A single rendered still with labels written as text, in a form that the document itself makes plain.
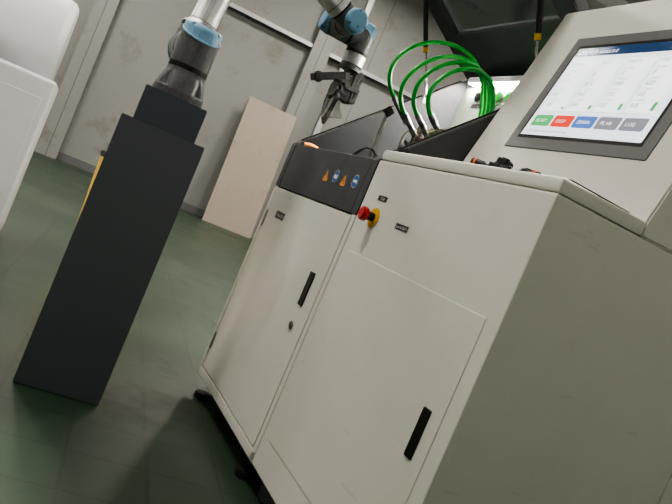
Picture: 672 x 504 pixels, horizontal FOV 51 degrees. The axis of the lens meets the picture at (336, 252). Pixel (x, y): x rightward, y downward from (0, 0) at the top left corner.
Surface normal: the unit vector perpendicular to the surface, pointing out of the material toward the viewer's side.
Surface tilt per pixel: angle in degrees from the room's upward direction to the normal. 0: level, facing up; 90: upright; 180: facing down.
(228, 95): 90
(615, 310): 90
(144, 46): 90
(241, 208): 82
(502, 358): 90
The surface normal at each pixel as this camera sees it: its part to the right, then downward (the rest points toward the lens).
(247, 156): 0.33, 0.02
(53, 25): 0.47, -0.12
